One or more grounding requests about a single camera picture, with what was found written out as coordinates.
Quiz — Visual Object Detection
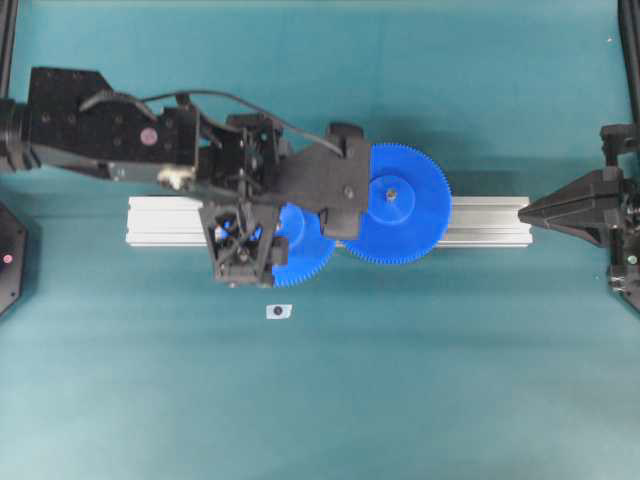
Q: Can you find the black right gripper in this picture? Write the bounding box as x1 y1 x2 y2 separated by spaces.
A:
192 112 288 288

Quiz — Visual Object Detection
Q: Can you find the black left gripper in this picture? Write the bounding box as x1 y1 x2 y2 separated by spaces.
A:
518 123 639 300

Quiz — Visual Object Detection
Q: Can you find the small blue gear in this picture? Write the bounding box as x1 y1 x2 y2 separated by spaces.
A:
272 204 336 288

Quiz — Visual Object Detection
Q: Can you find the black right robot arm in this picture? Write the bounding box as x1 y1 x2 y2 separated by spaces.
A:
1 67 454 287

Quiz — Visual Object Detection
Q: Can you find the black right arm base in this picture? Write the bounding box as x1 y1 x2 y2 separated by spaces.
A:
0 203 28 315

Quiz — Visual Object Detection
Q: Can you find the large blue gear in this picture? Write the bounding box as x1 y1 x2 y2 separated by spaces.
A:
344 143 453 265

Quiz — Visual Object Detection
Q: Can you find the white marker sticker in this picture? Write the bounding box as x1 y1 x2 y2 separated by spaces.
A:
265 304 293 320

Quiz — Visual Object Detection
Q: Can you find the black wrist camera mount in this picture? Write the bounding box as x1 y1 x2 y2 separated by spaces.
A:
269 122 371 240

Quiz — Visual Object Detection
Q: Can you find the black camera cable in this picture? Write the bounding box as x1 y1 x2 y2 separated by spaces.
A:
79 89 346 160

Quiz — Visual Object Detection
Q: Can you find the aluminium extrusion rail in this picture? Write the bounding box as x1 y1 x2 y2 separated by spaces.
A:
125 196 533 248

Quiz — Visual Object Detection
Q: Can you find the black frame rail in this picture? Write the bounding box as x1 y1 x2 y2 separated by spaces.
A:
617 0 639 124

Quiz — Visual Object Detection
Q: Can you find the black vertical frame post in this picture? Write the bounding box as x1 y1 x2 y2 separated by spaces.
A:
0 0 19 98

